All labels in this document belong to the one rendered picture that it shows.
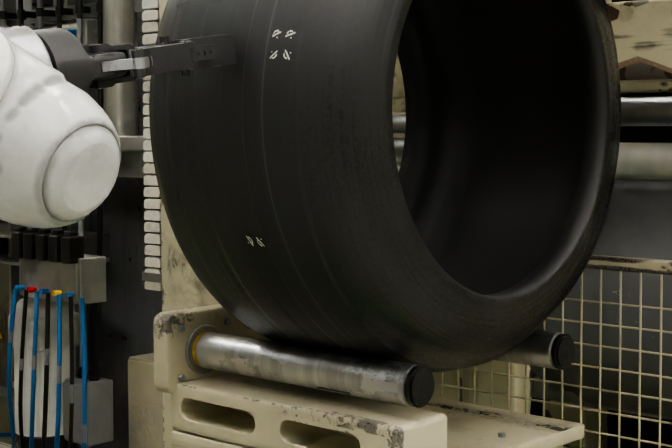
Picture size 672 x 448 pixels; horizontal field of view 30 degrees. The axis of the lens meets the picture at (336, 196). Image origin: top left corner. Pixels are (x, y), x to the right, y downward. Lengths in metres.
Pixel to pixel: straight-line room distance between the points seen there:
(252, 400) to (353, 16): 0.47
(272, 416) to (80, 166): 0.63
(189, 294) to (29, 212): 0.81
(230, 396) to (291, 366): 0.09
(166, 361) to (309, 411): 0.23
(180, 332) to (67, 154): 0.72
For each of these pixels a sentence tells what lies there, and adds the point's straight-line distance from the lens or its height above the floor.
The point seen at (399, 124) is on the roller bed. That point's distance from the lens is 1.93.
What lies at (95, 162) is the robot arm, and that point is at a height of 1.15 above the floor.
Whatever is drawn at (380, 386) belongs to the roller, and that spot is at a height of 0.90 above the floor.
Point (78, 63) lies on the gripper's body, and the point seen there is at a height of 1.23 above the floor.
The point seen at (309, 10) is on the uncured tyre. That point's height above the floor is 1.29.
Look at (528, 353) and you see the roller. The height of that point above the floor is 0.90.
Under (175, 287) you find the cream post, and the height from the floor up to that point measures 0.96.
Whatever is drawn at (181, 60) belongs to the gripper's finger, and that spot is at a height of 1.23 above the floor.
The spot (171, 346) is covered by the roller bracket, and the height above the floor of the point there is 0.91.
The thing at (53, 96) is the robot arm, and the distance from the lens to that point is 0.87.
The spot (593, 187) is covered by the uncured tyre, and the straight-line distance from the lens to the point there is 1.57.
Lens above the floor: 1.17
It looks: 3 degrees down
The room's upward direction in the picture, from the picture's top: straight up
